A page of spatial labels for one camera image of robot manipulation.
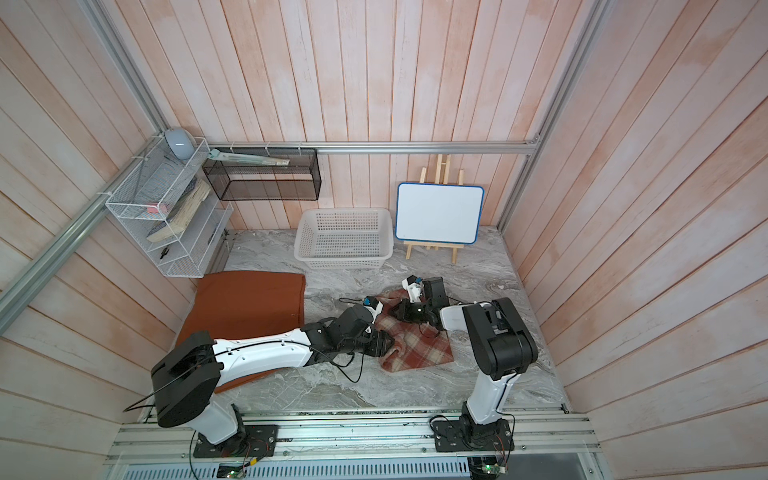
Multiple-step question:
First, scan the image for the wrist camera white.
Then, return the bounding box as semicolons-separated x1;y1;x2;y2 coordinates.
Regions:
362;296;384;321
402;275;423;303

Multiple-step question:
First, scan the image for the aluminium rail frame front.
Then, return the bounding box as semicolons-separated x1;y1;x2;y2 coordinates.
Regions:
101;407;612;479

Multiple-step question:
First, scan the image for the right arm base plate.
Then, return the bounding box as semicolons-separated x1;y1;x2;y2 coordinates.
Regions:
428;415;515;454

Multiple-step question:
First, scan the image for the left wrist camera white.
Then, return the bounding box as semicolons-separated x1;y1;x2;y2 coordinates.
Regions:
362;296;384;321

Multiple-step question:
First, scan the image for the white wire shelf rack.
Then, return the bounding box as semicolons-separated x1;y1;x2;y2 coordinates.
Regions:
106;132;233;278

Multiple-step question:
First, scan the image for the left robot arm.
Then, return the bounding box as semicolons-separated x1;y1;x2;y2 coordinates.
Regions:
151;305;394;445

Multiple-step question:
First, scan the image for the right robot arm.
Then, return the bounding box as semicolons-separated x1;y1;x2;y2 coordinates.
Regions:
395;275;538;436

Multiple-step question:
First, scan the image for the black wire mesh basket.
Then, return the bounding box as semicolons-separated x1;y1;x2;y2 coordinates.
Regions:
203;147;322;201

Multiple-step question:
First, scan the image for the red plaid skirt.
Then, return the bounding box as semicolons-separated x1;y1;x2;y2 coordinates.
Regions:
375;289;454;373

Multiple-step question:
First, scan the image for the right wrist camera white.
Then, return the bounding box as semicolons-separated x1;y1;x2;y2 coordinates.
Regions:
402;275;423;303

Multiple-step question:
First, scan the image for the small pink item on shelf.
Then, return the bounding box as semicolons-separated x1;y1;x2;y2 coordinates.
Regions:
146;204;168;214

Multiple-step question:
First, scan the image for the wooden easel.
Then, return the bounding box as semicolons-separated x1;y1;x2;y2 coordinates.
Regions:
404;154;463;264

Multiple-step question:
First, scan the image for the grey computer mouse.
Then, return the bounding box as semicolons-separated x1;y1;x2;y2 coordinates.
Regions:
164;128;197;162

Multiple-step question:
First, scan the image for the worn book on shelf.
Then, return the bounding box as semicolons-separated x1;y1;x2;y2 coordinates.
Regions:
147;177;211;243

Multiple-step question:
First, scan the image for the light green flat ruler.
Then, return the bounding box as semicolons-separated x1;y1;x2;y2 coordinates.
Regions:
208;149;290;166

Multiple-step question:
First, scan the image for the white plastic basket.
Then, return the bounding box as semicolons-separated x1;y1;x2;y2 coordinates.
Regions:
294;208;394;269

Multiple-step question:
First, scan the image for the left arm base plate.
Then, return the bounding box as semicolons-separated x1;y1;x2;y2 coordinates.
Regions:
192;424;279;460

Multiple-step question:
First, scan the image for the rust brown skirt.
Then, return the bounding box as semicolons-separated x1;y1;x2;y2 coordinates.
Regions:
173;270;308;394

